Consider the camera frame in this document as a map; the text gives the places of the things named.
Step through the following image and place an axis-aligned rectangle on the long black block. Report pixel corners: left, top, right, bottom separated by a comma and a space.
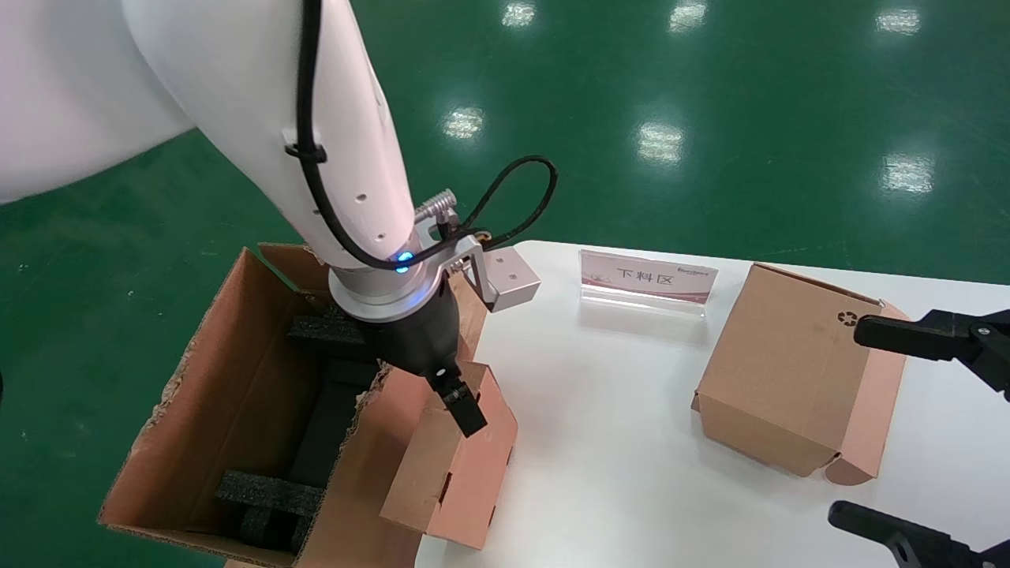
288, 359, 381, 490

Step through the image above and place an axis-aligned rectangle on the cardboard box with recycle mark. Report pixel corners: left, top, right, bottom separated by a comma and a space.
692, 263, 916, 486

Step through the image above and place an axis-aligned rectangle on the thick black cable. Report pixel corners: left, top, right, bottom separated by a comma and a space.
286, 0, 466, 273

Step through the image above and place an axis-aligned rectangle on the big open cardboard box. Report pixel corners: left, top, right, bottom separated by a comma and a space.
99, 243, 474, 568

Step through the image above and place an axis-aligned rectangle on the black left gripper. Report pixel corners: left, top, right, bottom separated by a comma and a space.
363, 286, 488, 438

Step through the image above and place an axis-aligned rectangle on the wooden board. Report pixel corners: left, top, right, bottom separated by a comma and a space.
446, 268, 492, 365

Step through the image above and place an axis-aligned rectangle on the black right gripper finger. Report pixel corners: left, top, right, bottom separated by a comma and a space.
854, 309, 1010, 395
827, 501, 1010, 568

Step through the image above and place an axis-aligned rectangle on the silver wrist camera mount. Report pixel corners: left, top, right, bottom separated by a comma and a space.
426, 233, 542, 314

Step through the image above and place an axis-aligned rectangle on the acrylic sign with Chinese text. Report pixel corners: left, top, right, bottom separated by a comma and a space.
578, 249, 719, 320

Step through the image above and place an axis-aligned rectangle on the small plain cardboard box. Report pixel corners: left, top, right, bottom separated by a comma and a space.
380, 361, 519, 551

